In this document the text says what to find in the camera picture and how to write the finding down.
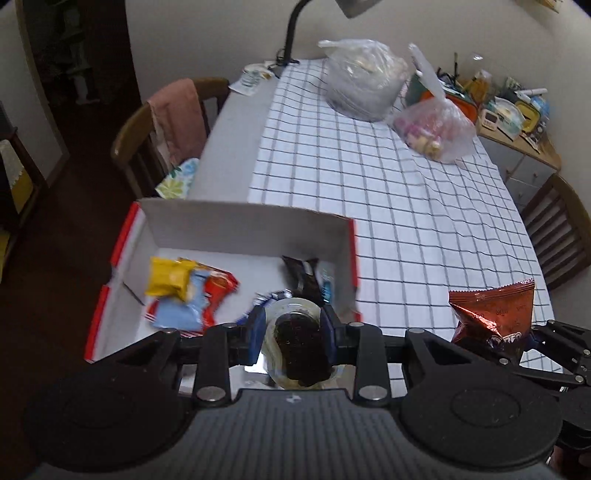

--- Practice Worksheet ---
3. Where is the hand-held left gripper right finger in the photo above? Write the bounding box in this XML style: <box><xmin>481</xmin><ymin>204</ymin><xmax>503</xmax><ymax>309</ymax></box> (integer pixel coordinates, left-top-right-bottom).
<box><xmin>320</xmin><ymin>305</ymin><xmax>546</xmax><ymax>405</ymax></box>

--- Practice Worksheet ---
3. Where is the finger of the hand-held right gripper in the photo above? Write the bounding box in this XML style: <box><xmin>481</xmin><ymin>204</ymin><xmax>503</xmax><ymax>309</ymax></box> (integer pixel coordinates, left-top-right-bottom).
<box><xmin>501</xmin><ymin>357</ymin><xmax>591</xmax><ymax>388</ymax></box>
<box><xmin>531</xmin><ymin>320</ymin><xmax>591</xmax><ymax>358</ymax></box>

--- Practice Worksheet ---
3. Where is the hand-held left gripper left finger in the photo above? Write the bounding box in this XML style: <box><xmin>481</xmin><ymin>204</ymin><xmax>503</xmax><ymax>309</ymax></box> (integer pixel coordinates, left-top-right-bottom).
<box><xmin>88</xmin><ymin>306</ymin><xmax>267</xmax><ymax>408</ymax></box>

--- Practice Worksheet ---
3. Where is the clear dark cookie packet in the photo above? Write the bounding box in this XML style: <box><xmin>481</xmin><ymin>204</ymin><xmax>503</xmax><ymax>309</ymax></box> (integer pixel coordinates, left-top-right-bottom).
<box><xmin>261</xmin><ymin>298</ymin><xmax>342</xmax><ymax>388</ymax></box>

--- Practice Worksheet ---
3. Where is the dark blue snack packet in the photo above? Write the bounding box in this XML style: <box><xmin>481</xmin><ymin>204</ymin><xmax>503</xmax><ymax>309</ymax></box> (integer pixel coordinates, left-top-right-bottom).
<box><xmin>238</xmin><ymin>290</ymin><xmax>287</xmax><ymax>324</ymax></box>

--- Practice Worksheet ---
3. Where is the black snack packet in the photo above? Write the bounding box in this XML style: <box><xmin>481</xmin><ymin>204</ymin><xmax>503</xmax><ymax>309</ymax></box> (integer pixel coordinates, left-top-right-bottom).
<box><xmin>283</xmin><ymin>255</ymin><xmax>320</xmax><ymax>303</ymax></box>

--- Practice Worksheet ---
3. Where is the dark red chip bag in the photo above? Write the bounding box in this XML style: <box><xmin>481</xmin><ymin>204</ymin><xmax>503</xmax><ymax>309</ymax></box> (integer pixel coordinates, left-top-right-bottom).
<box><xmin>449</xmin><ymin>278</ymin><xmax>536</xmax><ymax>365</ymax></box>

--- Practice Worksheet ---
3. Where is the light blue snack packet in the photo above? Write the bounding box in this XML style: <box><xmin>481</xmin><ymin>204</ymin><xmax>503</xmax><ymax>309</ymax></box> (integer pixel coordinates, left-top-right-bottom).
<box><xmin>154</xmin><ymin>270</ymin><xmax>211</xmax><ymax>332</ymax></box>

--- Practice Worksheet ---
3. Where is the red and white cardboard box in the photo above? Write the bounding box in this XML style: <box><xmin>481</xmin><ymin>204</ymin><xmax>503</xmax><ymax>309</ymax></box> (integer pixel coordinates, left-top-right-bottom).
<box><xmin>84</xmin><ymin>198</ymin><xmax>363</xmax><ymax>365</ymax></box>

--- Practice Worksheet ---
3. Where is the bright yellow snack packet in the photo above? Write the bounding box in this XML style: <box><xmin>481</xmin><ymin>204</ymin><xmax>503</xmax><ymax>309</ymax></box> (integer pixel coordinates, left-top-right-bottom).
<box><xmin>145</xmin><ymin>257</ymin><xmax>197</xmax><ymax>302</ymax></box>

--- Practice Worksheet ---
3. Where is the large red snack packet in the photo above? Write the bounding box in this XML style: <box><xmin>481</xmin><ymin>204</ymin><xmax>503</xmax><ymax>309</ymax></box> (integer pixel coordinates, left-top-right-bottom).
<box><xmin>145</xmin><ymin>300</ymin><xmax>206</xmax><ymax>337</ymax></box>

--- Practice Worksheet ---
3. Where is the bare brown wooden chair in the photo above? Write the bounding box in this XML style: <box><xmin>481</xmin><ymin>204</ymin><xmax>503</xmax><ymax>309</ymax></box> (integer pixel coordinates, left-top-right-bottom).
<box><xmin>519</xmin><ymin>173</ymin><xmax>591</xmax><ymax>291</ymax></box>

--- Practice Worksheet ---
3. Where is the white checked tablecloth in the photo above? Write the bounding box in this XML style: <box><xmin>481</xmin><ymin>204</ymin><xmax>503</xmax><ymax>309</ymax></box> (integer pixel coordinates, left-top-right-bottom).
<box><xmin>247</xmin><ymin>58</ymin><xmax>564</xmax><ymax>374</ymax></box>

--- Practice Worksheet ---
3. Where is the white wooden cabinet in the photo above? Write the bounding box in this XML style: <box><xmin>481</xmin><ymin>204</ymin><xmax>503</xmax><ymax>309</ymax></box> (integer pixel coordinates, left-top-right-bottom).
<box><xmin>475</xmin><ymin>124</ymin><xmax>561</xmax><ymax>213</ymax></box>

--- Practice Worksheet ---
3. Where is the floral seat cushion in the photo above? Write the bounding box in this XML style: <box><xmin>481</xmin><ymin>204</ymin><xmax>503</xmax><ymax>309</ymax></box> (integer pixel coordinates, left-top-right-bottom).
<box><xmin>154</xmin><ymin>158</ymin><xmax>200</xmax><ymax>200</ymax></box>

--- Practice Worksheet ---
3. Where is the white wipes pack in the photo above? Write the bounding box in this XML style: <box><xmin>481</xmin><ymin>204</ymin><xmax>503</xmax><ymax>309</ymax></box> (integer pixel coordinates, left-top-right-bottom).
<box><xmin>492</xmin><ymin>97</ymin><xmax>525</xmax><ymax>139</ymax></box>

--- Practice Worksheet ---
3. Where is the small white clock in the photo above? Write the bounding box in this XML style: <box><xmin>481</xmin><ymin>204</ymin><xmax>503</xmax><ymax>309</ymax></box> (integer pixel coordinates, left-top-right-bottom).
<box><xmin>478</xmin><ymin>108</ymin><xmax>502</xmax><ymax>134</ymax></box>

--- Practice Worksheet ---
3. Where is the blue pack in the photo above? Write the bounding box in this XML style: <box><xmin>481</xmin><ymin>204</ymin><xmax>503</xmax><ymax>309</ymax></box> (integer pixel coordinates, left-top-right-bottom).
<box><xmin>531</xmin><ymin>95</ymin><xmax>552</xmax><ymax>125</ymax></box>

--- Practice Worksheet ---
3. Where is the pink cloth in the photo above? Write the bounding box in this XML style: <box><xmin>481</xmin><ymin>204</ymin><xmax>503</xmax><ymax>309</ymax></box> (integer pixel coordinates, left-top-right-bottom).
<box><xmin>148</xmin><ymin>78</ymin><xmax>208</xmax><ymax>167</ymax></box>

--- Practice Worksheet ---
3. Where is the pink plastic bag of sweets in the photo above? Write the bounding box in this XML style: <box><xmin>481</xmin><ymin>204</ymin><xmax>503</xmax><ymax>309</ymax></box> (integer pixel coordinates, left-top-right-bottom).
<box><xmin>392</xmin><ymin>44</ymin><xmax>476</xmax><ymax>164</ymax></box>

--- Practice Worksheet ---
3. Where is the wooden chair with cloth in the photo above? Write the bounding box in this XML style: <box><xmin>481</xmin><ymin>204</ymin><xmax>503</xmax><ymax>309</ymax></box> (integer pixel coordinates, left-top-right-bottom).
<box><xmin>111</xmin><ymin>78</ymin><xmax>230</xmax><ymax>199</ymax></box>

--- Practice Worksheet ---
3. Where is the large clear plastic bag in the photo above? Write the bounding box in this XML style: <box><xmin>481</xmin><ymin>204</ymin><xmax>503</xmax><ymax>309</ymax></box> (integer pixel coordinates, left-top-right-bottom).
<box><xmin>318</xmin><ymin>39</ymin><xmax>409</xmax><ymax>123</ymax></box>

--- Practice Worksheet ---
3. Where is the orange and green basket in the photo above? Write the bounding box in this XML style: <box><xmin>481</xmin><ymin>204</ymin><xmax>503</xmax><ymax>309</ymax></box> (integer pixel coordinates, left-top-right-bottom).
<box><xmin>405</xmin><ymin>74</ymin><xmax>478</xmax><ymax>123</ymax></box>

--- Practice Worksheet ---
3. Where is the orange drink bottle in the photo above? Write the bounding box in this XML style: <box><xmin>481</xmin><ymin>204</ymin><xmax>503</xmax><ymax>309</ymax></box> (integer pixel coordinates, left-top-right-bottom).
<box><xmin>466</xmin><ymin>69</ymin><xmax>492</xmax><ymax>100</ymax></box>

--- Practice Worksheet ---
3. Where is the yellow stool with lace cover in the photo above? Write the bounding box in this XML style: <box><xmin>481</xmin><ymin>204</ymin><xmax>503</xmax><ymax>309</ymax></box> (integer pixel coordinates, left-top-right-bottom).
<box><xmin>0</xmin><ymin>138</ymin><xmax>35</xmax><ymax>217</ymax></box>

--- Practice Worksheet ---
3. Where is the silver desk lamp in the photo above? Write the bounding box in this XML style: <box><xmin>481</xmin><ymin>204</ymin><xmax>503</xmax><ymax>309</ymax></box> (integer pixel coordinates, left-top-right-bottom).
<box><xmin>270</xmin><ymin>0</ymin><xmax>382</xmax><ymax>77</ymax></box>

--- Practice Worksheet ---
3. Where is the dark storage shelf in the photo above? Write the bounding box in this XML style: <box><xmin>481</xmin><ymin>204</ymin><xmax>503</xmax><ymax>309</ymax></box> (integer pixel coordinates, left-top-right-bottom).
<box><xmin>37</xmin><ymin>0</ymin><xmax>107</xmax><ymax>107</ymax></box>

